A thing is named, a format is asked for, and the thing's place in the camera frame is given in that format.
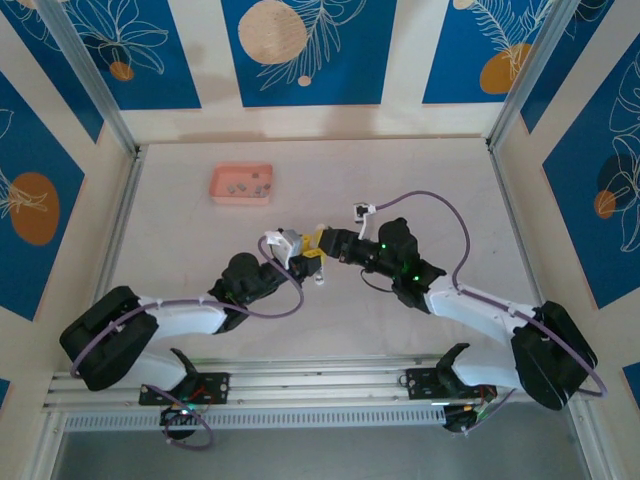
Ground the pink plastic tray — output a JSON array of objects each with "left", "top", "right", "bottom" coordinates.
[{"left": 209, "top": 163, "right": 274, "bottom": 207}]

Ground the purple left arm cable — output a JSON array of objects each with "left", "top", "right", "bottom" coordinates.
[{"left": 69, "top": 234, "right": 306, "bottom": 451}]

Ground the black controller board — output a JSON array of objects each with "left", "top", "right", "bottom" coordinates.
[
  {"left": 159, "top": 405, "right": 204, "bottom": 427},
  {"left": 442, "top": 403, "right": 484, "bottom": 435}
]

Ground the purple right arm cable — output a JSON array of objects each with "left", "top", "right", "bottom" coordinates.
[{"left": 372, "top": 189, "right": 609, "bottom": 434}]

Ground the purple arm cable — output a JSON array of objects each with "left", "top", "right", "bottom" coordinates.
[
  {"left": 372, "top": 189, "right": 609, "bottom": 434},
  {"left": 69, "top": 234, "right": 306, "bottom": 451}
]

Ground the aluminium side rail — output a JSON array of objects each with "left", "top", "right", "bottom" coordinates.
[
  {"left": 487, "top": 139, "right": 566, "bottom": 360},
  {"left": 72, "top": 144, "right": 147, "bottom": 371}
]

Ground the black left controller board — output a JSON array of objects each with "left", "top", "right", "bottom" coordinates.
[{"left": 159, "top": 405, "right": 204, "bottom": 427}]

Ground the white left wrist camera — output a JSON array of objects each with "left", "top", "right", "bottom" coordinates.
[{"left": 264, "top": 228, "right": 307, "bottom": 269}]

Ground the grey slotted cable duct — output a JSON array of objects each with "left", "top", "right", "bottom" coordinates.
[{"left": 64, "top": 407, "right": 447, "bottom": 432}]

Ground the aluminium corner post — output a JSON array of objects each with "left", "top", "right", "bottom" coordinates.
[
  {"left": 37, "top": 0, "right": 144, "bottom": 157},
  {"left": 485, "top": 0, "right": 576, "bottom": 149}
]

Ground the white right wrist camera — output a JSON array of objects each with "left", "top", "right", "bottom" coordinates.
[{"left": 352, "top": 202, "right": 379, "bottom": 239}]

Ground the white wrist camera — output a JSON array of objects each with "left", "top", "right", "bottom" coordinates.
[
  {"left": 352, "top": 202, "right": 379, "bottom": 239},
  {"left": 264, "top": 228, "right": 307, "bottom": 269}
]

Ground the black right controller board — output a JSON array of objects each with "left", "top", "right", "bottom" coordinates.
[{"left": 442, "top": 403, "right": 484, "bottom": 435}]

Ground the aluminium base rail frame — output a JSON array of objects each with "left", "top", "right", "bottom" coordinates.
[{"left": 42, "top": 352, "right": 594, "bottom": 414}]

